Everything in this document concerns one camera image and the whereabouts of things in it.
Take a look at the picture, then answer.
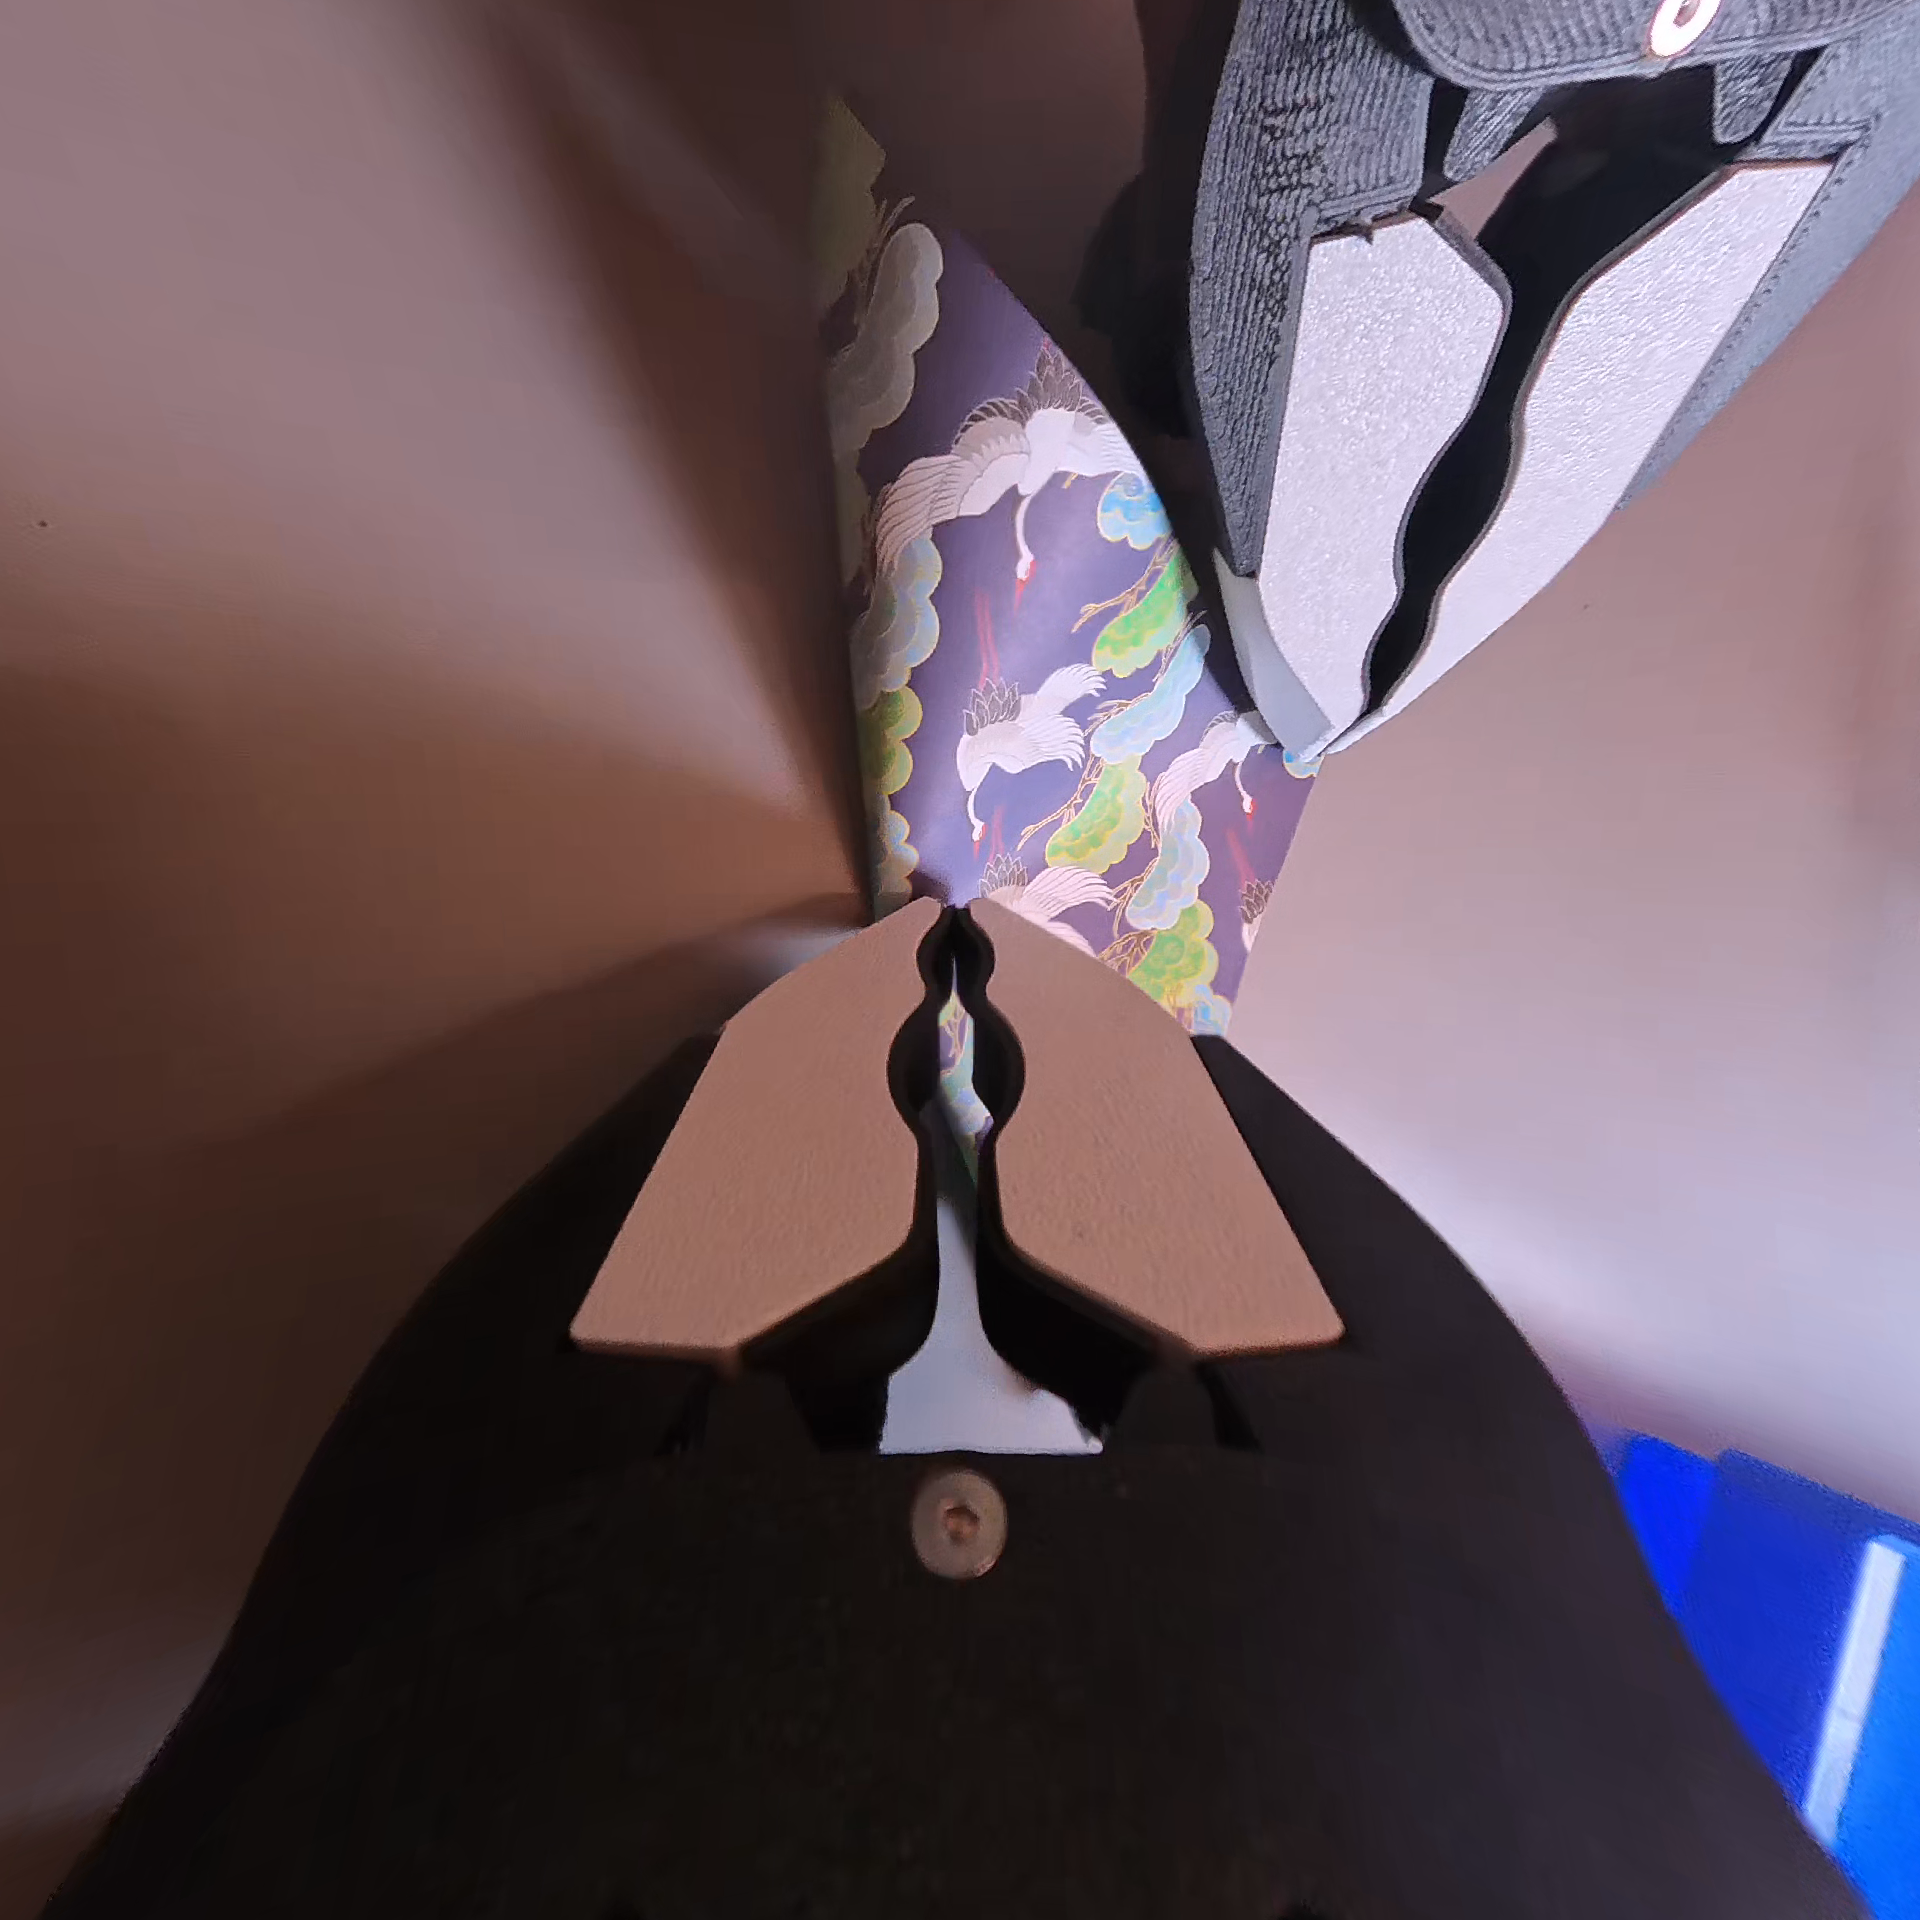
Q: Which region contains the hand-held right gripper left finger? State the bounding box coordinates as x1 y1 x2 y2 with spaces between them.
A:
564 897 955 1436

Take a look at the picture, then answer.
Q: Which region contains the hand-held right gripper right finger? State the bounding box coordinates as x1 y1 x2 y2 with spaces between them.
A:
960 897 1347 1436

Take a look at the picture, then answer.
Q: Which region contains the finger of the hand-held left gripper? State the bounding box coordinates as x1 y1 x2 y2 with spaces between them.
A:
1331 159 1837 764
1245 219 1522 759

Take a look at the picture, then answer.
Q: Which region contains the purple crane patterned paper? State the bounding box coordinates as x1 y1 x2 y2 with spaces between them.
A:
805 92 1322 1147

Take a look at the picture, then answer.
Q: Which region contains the blue plastic bin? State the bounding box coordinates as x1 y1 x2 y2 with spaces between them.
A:
1608 1436 1920 1920

